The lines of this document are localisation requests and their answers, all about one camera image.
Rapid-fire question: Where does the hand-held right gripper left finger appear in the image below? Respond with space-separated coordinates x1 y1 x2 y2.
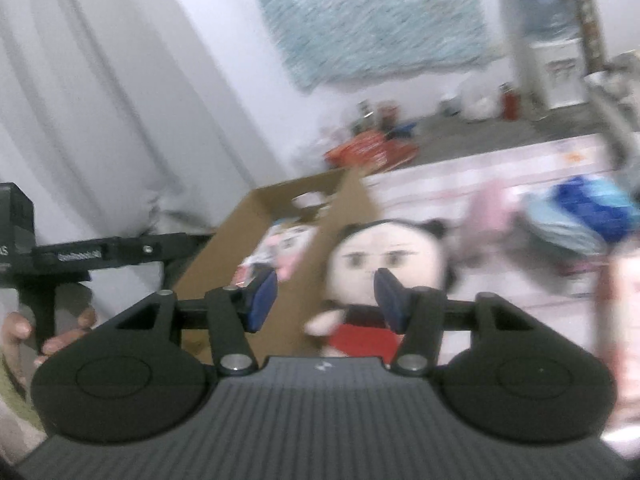
116 269 279 377

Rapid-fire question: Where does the brown cardboard box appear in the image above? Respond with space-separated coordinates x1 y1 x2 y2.
172 166 381 366

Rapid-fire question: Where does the white curtain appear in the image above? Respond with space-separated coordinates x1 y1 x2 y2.
0 0 296 341

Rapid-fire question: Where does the floral wall cloth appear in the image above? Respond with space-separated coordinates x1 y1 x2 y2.
244 0 503 93

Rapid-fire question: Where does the person's left hand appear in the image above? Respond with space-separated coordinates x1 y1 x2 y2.
0 309 98 367

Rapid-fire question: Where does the black-haired plush doll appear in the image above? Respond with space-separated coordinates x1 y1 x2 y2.
305 217 461 358

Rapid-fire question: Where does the blue striped towel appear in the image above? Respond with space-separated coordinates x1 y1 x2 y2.
520 190 608 261

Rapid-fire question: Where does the white water dispenser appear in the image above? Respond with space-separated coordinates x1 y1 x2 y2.
510 35 588 111

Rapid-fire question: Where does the pink knitted cloth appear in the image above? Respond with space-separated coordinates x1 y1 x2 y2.
462 180 521 256

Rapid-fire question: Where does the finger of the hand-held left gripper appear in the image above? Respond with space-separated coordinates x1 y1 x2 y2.
150 233 215 263

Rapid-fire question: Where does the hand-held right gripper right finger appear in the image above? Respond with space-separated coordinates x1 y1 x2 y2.
374 267 538 376

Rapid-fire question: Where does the white plastic bag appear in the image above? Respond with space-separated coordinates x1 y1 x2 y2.
462 80 501 121

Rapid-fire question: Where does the floral folded board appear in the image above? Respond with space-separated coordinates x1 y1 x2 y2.
560 0 608 76

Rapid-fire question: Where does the red snack bag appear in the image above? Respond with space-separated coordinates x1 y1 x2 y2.
324 129 420 171

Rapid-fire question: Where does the red can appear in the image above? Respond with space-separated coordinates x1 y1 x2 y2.
501 84 518 122

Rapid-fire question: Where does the blue white tissue packet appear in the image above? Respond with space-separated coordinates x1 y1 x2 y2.
555 176 638 243

